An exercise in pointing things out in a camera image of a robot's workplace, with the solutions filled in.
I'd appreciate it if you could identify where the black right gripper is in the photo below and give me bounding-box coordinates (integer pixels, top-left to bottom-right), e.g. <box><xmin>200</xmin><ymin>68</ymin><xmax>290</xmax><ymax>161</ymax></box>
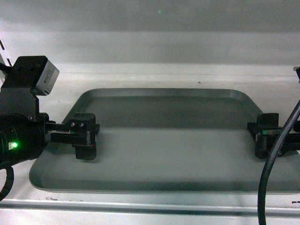
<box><xmin>247</xmin><ymin>112</ymin><xmax>300</xmax><ymax>159</ymax></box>

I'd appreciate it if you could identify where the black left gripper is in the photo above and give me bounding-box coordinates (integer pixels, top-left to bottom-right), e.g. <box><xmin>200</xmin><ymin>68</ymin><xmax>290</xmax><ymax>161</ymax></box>
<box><xmin>44</xmin><ymin>112</ymin><xmax>99</xmax><ymax>160</ymax></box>

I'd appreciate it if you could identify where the grey silver tray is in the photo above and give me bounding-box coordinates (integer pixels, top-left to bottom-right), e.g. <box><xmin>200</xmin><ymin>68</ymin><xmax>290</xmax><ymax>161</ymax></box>
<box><xmin>29</xmin><ymin>88</ymin><xmax>300</xmax><ymax>193</ymax></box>

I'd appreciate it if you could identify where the black thick cable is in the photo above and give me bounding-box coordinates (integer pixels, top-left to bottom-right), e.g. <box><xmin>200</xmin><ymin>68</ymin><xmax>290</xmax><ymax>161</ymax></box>
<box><xmin>257</xmin><ymin>99</ymin><xmax>300</xmax><ymax>225</ymax></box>

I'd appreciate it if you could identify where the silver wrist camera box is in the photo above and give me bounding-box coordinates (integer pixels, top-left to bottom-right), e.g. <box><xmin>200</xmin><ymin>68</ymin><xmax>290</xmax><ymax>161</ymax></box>
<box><xmin>34</xmin><ymin>60</ymin><xmax>60</xmax><ymax>96</ymax></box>

